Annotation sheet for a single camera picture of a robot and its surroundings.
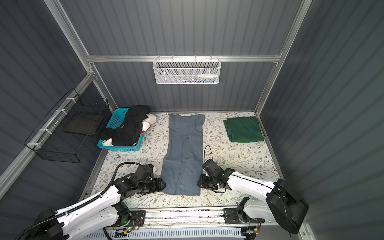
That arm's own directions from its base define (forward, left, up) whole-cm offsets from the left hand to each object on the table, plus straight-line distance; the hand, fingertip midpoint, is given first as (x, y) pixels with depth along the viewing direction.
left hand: (162, 186), depth 81 cm
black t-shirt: (+32, +23, +7) cm, 40 cm away
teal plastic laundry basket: (+56, +41, -4) cm, 70 cm away
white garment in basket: (+43, +10, +10) cm, 45 cm away
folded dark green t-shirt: (+38, -56, 0) cm, 68 cm away
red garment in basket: (+32, +14, +9) cm, 36 cm away
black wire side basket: (+18, +46, +27) cm, 56 cm away
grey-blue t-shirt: (+14, -12, -2) cm, 19 cm away
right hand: (-1, -21, -1) cm, 21 cm away
